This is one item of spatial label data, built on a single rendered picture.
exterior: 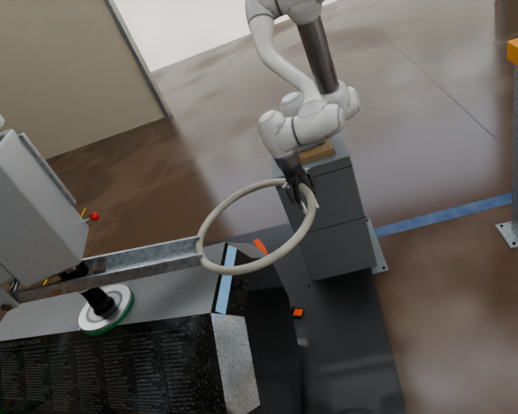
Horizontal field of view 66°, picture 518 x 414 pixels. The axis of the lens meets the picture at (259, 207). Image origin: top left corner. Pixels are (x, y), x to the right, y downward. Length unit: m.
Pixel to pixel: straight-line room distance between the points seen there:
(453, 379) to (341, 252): 0.84
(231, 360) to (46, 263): 0.67
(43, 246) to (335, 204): 1.40
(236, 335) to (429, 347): 1.06
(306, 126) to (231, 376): 0.86
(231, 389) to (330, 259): 1.19
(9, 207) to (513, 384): 1.97
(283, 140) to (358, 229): 1.04
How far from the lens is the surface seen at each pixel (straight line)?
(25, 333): 1.91
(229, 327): 1.41
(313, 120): 1.33
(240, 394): 1.44
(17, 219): 1.34
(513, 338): 2.19
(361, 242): 2.34
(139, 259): 1.57
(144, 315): 1.54
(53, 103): 6.99
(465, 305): 2.29
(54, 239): 1.35
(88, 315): 1.68
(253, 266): 1.29
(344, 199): 2.13
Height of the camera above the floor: 1.81
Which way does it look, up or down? 33 degrees down
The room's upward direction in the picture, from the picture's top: 24 degrees counter-clockwise
